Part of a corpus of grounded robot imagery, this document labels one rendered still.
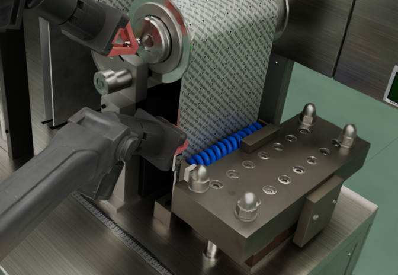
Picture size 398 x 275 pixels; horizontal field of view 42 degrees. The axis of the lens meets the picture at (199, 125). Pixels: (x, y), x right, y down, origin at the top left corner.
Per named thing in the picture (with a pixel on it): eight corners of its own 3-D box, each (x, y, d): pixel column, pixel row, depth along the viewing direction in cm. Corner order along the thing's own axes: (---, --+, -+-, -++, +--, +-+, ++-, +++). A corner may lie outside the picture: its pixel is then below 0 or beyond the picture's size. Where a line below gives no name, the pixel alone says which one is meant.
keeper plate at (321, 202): (292, 241, 97) (305, 197, 91) (321, 217, 103) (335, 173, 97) (303, 249, 95) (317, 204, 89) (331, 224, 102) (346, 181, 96)
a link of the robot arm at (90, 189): (131, 140, 67) (73, 112, 69) (97, 218, 69) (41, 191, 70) (154, 133, 79) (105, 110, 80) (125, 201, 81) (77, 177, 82)
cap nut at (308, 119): (294, 120, 109) (299, 102, 107) (304, 114, 112) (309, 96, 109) (309, 128, 107) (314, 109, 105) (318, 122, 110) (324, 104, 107)
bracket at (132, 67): (98, 201, 101) (98, 60, 85) (124, 188, 106) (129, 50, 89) (114, 215, 99) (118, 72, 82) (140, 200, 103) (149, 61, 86)
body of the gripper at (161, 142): (170, 172, 83) (141, 169, 77) (128, 142, 89) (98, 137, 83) (188, 136, 82) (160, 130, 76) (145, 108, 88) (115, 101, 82)
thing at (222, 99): (172, 170, 93) (181, 80, 83) (253, 125, 109) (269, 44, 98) (174, 171, 93) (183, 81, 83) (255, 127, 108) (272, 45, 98)
